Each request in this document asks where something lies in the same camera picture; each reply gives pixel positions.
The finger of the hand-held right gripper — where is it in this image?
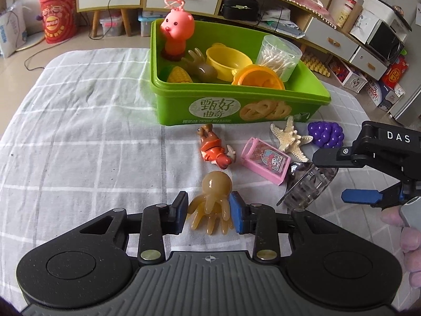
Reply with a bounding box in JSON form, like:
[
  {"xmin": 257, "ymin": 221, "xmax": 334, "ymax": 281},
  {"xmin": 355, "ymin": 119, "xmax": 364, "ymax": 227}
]
[
  {"xmin": 341, "ymin": 184, "xmax": 406, "ymax": 209},
  {"xmin": 312, "ymin": 146, "xmax": 362, "ymax": 169}
]

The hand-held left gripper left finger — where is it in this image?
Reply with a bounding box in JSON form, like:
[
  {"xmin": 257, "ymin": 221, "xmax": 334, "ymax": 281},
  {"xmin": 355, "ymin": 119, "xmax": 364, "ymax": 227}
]
[{"xmin": 66, "ymin": 191, "xmax": 189, "ymax": 265}]

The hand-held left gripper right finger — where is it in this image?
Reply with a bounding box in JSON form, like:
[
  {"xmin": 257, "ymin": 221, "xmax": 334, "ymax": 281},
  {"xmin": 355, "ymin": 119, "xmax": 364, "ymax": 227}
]
[{"xmin": 229, "ymin": 191, "xmax": 362, "ymax": 265}]

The amber octopus toy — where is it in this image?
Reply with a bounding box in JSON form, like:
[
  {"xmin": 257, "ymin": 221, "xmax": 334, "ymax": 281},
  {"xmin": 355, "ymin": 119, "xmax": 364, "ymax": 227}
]
[
  {"xmin": 181, "ymin": 48, "xmax": 219, "ymax": 83},
  {"xmin": 186, "ymin": 170, "xmax": 235, "ymax": 236}
]

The clear grey hair claw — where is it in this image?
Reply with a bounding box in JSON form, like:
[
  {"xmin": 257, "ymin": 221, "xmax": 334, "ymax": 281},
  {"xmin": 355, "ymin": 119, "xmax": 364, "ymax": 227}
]
[{"xmin": 276, "ymin": 162, "xmax": 339, "ymax": 209}]

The green plastic box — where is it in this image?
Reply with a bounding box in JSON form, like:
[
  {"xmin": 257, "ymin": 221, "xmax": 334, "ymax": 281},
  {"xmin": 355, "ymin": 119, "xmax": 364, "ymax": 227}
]
[{"xmin": 149, "ymin": 19, "xmax": 331, "ymax": 126}]

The orange toy pot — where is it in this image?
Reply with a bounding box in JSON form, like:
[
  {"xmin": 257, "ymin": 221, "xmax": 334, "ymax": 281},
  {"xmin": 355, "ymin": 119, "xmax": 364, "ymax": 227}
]
[{"xmin": 232, "ymin": 64, "xmax": 286, "ymax": 90}]

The clear cotton swab container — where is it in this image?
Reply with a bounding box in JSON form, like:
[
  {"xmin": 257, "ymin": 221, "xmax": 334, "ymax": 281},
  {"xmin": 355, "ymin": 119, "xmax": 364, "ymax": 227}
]
[{"xmin": 255, "ymin": 35, "xmax": 302, "ymax": 82}]

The yellow corn toy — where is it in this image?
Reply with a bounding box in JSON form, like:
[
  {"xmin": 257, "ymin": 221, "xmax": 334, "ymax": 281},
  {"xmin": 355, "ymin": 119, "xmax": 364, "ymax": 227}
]
[{"xmin": 167, "ymin": 66, "xmax": 193, "ymax": 84}]

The yellow toy pot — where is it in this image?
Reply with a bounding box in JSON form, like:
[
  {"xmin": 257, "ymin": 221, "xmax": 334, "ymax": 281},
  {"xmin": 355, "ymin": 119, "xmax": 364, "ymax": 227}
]
[{"xmin": 206, "ymin": 43, "xmax": 254, "ymax": 82}]

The pink pig toy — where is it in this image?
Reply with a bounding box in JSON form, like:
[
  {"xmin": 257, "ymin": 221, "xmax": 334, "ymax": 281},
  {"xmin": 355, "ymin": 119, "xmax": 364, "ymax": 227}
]
[{"xmin": 160, "ymin": 0, "xmax": 195, "ymax": 60}]

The person's right hand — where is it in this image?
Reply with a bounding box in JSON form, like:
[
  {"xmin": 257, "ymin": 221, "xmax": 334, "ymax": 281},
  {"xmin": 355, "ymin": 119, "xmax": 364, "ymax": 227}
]
[{"xmin": 382, "ymin": 209, "xmax": 421, "ymax": 287}]

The purple grape toy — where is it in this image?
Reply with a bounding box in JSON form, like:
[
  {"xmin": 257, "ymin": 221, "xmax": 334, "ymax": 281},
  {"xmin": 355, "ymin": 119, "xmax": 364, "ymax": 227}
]
[{"xmin": 307, "ymin": 121, "xmax": 344, "ymax": 149}]

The beige starfish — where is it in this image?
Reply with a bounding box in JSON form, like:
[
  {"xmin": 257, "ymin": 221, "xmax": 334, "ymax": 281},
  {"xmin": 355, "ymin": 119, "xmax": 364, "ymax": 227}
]
[{"xmin": 270, "ymin": 115, "xmax": 314, "ymax": 162}]

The pink toy card box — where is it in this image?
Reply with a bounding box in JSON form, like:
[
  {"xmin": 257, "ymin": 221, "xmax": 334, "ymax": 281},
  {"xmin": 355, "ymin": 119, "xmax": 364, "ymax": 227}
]
[{"xmin": 241, "ymin": 137, "xmax": 292, "ymax": 186}]

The orange clownfish toy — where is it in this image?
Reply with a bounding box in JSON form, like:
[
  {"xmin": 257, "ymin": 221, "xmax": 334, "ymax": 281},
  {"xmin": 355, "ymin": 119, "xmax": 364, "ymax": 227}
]
[{"xmin": 198, "ymin": 123, "xmax": 237, "ymax": 171}]

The white printed box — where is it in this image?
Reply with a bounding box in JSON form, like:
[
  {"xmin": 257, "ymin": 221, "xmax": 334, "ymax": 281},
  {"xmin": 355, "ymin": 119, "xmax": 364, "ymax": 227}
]
[{"xmin": 329, "ymin": 57, "xmax": 368, "ymax": 89}]

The yellow egg tray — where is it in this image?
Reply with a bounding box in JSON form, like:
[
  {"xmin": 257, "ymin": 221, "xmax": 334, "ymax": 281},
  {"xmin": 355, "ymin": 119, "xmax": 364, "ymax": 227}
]
[{"xmin": 301, "ymin": 53, "xmax": 330, "ymax": 78}]

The white microwave oven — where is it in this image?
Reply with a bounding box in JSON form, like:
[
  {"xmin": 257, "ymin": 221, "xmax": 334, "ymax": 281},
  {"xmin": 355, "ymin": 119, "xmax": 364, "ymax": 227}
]
[{"xmin": 362, "ymin": 7, "xmax": 412, "ymax": 65}]

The grey checked blanket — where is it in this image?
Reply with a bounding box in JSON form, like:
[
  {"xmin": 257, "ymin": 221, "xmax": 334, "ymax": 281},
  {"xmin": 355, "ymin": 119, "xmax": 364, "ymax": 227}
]
[{"xmin": 0, "ymin": 48, "xmax": 421, "ymax": 270}]

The pile of folded papers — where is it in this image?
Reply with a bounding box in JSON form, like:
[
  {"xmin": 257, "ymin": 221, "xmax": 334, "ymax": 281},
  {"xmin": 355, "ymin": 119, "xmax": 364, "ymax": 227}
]
[{"xmin": 260, "ymin": 7, "xmax": 306, "ymax": 38}]

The pink fringed cloth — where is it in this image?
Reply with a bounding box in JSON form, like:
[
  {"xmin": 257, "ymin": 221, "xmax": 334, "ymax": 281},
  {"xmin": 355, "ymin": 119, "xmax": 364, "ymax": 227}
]
[{"xmin": 204, "ymin": 0, "xmax": 338, "ymax": 28}]

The black bag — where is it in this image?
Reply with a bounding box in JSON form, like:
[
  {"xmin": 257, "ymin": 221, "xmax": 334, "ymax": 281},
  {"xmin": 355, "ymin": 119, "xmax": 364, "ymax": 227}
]
[{"xmin": 220, "ymin": 0, "xmax": 260, "ymax": 20}]

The clear storage box blue lid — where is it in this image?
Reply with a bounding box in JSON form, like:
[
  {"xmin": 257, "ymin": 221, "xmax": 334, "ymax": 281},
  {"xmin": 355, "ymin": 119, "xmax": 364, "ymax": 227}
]
[{"xmin": 138, "ymin": 11, "xmax": 167, "ymax": 37}]

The wooden white cabinet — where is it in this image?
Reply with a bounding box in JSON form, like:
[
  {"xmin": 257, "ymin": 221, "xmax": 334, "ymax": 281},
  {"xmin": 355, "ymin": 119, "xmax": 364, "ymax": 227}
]
[{"xmin": 75, "ymin": 0, "xmax": 408, "ymax": 80}]

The red printed bucket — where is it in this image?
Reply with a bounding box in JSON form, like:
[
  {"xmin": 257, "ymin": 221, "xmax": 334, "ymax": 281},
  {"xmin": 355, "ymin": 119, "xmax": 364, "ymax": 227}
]
[{"xmin": 39, "ymin": 0, "xmax": 78, "ymax": 44}]

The white shopping bag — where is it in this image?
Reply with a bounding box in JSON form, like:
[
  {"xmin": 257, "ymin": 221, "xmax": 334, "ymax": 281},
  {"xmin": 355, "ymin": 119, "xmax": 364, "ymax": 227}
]
[{"xmin": 0, "ymin": 2, "xmax": 27, "ymax": 58}]

